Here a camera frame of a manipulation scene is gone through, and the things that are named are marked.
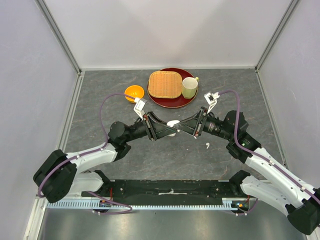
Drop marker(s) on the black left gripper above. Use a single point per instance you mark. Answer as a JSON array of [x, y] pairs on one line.
[[151, 122]]

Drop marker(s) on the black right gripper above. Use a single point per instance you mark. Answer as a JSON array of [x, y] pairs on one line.
[[192, 124]]

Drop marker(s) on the small white charging case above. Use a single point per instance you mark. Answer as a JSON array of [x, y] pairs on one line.
[[171, 123]]

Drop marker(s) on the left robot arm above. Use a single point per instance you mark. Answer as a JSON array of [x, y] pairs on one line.
[[64, 174]]

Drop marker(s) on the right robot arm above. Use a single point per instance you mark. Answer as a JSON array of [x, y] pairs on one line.
[[298, 200]]

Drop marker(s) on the pale green mug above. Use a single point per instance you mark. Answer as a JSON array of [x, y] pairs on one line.
[[190, 87]]

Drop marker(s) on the woven bamboo basket tray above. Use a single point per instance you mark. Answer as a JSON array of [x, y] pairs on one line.
[[165, 84]]

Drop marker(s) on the orange plastic bowl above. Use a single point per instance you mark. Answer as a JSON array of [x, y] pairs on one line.
[[134, 91]]

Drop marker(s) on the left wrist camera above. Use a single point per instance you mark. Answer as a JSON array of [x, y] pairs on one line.
[[139, 107]]

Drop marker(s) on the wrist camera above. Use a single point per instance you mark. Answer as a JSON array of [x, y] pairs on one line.
[[139, 107], [211, 99]]

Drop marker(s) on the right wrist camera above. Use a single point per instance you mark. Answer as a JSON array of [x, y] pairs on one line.
[[211, 99]]

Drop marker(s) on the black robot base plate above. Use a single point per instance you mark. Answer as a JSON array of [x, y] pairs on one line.
[[180, 192]]

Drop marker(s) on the light blue cable duct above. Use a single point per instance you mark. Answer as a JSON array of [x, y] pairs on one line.
[[96, 204]]

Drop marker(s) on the aluminium frame post right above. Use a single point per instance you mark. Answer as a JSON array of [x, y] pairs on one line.
[[277, 33]]

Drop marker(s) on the aluminium frame post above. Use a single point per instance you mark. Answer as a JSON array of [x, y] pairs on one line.
[[58, 34], [277, 33]]

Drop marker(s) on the aluminium frame post left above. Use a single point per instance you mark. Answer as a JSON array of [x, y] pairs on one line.
[[58, 34]]

